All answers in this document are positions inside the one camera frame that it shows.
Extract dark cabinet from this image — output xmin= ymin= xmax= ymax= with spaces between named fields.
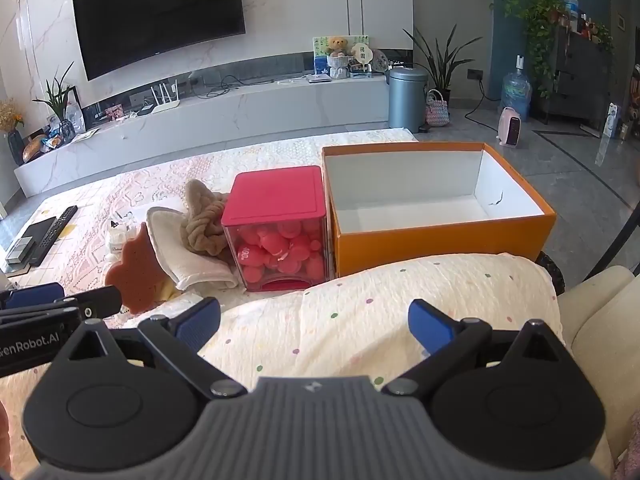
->
xmin=542 ymin=25 xmax=618 ymax=131

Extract trailing green plant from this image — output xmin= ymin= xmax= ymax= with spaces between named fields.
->
xmin=502 ymin=0 xmax=566 ymax=101

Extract white marble television console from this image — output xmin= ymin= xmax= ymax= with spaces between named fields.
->
xmin=14 ymin=72 xmax=421 ymax=198

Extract woven basket bag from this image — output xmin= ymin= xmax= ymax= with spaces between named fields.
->
xmin=425 ymin=89 xmax=451 ymax=128

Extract brown flower-shaped sponge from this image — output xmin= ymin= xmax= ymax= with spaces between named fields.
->
xmin=104 ymin=222 xmax=168 ymax=317

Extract small white bottle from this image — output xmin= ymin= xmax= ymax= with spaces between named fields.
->
xmin=109 ymin=220 xmax=132 ymax=262

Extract silver box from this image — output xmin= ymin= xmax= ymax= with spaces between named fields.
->
xmin=5 ymin=239 xmax=35 ymax=266

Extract cream polka-dot quilt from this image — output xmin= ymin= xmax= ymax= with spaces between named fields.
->
xmin=0 ymin=252 xmax=566 ymax=480

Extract grey-blue trash bin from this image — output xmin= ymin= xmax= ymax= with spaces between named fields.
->
xmin=388 ymin=66 xmax=430 ymax=134

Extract red lidded clear box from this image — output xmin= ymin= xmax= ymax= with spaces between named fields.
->
xmin=221 ymin=165 xmax=331 ymax=293

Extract cream sofa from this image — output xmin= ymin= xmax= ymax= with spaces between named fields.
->
xmin=557 ymin=265 xmax=640 ymax=480

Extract white lace tablecloth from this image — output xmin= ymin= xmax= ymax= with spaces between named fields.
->
xmin=0 ymin=127 xmax=421 ymax=331

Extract black remote control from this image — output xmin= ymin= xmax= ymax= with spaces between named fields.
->
xmin=29 ymin=205 xmax=79 ymax=267

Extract dried flowers in dark vase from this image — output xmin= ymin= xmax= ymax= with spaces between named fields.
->
xmin=0 ymin=100 xmax=26 ymax=166

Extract blue water jug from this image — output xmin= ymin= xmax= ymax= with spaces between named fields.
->
xmin=500 ymin=55 xmax=532 ymax=121

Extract teddy bear display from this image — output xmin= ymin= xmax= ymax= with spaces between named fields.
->
xmin=313 ymin=35 xmax=369 ymax=73

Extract white router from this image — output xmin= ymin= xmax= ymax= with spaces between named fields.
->
xmin=150 ymin=82 xmax=182 ymax=115

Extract white cloth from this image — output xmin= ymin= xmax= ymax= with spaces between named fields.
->
xmin=146 ymin=206 xmax=240 ymax=291

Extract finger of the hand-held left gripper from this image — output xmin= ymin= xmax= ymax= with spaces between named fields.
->
xmin=50 ymin=285 xmax=123 ymax=320
xmin=0 ymin=282 xmax=66 ymax=312

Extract long-leaf potted plant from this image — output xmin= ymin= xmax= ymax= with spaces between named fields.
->
xmin=402 ymin=24 xmax=483 ymax=106

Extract green plant in glass vase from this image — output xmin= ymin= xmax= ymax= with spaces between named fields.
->
xmin=32 ymin=62 xmax=77 ymax=143

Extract orange cardboard box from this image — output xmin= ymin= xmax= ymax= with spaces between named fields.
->
xmin=321 ymin=142 xmax=557 ymax=279

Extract black book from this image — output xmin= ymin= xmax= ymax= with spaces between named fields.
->
xmin=4 ymin=216 xmax=57 ymax=261

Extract black television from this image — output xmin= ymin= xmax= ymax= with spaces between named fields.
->
xmin=72 ymin=0 xmax=247 ymax=82

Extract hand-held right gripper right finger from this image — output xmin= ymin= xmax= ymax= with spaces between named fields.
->
xmin=380 ymin=299 xmax=571 ymax=403

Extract pink heater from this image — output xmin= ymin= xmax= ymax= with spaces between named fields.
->
xmin=496 ymin=106 xmax=523 ymax=148

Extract black stand pole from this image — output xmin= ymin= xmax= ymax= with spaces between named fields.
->
xmin=582 ymin=190 xmax=640 ymax=283

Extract brown round plate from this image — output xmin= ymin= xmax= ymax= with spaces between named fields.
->
xmin=22 ymin=135 xmax=49 ymax=163

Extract round white fan ornament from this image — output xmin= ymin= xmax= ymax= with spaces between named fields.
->
xmin=350 ymin=42 xmax=374 ymax=75

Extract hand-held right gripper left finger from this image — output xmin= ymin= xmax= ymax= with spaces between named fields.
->
xmin=65 ymin=297 xmax=248 ymax=402

